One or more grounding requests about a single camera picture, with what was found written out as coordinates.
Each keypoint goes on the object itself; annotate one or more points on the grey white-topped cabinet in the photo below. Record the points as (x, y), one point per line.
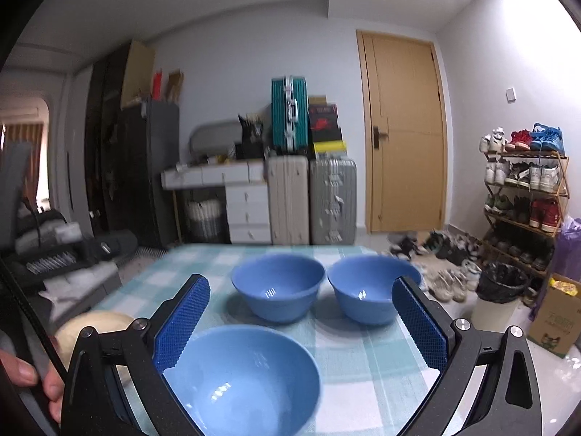
(77, 286)

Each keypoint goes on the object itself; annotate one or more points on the pile of floor shoes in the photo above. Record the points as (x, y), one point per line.
(445, 277)

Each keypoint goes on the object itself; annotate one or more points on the teal suitcase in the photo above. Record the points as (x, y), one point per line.
(290, 113)

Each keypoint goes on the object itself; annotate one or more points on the blue bowl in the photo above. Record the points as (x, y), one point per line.
(358, 304)
(254, 372)
(272, 302)

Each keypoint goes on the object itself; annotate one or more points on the dark wardrobe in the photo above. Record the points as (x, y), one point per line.
(131, 168)

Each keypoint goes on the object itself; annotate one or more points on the wooden shoe rack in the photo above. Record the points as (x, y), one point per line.
(563, 190)

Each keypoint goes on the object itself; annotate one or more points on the cream plain plate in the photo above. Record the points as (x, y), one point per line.
(102, 320)

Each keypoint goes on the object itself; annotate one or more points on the black spiky item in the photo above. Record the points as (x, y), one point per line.
(252, 136)

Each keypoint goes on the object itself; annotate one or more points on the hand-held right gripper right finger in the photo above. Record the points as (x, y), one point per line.
(420, 322)

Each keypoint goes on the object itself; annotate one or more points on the teal checked tablecloth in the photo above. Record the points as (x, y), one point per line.
(363, 354)

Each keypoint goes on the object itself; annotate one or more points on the woven laundry basket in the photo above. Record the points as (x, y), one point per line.
(204, 220)

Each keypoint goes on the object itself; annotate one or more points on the black red shoebox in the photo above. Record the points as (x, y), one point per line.
(324, 122)

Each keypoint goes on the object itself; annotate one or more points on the beige suitcase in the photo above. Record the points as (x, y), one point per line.
(288, 200)

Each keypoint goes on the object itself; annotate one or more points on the grey suitcase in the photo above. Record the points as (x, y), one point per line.
(331, 200)

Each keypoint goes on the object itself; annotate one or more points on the wooden door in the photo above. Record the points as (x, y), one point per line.
(404, 100)

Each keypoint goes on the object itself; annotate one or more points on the grey rounded panel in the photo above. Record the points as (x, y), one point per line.
(213, 136)

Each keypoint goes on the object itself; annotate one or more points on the white light switch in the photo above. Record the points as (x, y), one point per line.
(511, 94)

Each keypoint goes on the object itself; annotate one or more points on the white desk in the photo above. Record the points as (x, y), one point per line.
(204, 175)

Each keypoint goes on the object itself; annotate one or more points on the person's left hand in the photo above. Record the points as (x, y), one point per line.
(18, 370)

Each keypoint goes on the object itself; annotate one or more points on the white bin with black liner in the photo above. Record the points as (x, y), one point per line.
(499, 299)

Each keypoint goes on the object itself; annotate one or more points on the yellow box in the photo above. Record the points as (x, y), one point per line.
(330, 150)

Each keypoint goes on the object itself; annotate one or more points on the white drawer cabinet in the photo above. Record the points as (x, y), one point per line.
(247, 213)

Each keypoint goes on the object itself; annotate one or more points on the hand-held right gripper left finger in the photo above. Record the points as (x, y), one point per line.
(181, 322)

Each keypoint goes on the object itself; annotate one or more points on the purple bag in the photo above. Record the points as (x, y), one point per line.
(569, 250)

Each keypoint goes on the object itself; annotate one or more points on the cardboard box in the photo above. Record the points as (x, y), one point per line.
(556, 322)

